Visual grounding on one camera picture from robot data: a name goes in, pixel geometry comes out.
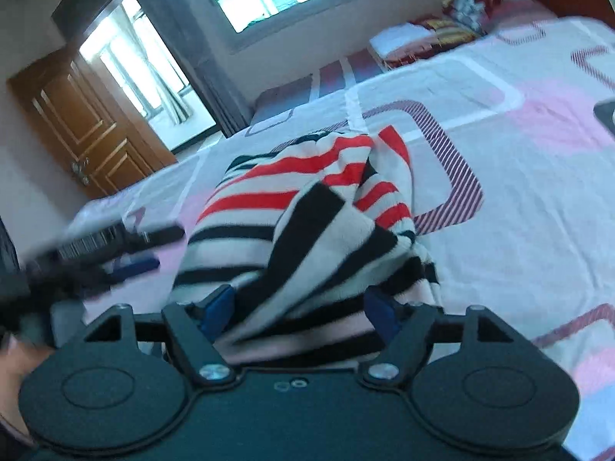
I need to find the red black white striped sweater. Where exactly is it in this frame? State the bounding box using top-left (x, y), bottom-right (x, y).
top-left (170, 126), bottom-right (439, 368)

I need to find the person's left hand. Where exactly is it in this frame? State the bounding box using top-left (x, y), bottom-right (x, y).
top-left (0, 336), bottom-right (54, 446)

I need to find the brown wooden door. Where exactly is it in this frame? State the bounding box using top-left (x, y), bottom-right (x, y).
top-left (7, 46), bottom-right (177, 199)

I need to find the white sheer balcony curtain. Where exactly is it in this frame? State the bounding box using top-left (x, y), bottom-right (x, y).
top-left (110, 4), bottom-right (193, 125)

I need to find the pink white patterned bedspread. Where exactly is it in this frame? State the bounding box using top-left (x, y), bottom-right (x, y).
top-left (69, 17), bottom-right (614, 460)

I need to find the grey curtain left of window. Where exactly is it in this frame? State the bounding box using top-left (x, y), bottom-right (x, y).
top-left (138, 0), bottom-right (251, 138)

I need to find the folded white towel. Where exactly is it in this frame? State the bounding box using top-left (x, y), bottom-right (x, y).
top-left (369, 23), bottom-right (436, 60)

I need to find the red yellow folded blanket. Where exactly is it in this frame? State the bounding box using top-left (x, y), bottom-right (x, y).
top-left (378, 16), bottom-right (479, 70)

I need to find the patterned red white pillow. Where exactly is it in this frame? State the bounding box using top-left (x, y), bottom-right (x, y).
top-left (442, 0), bottom-right (502, 35)

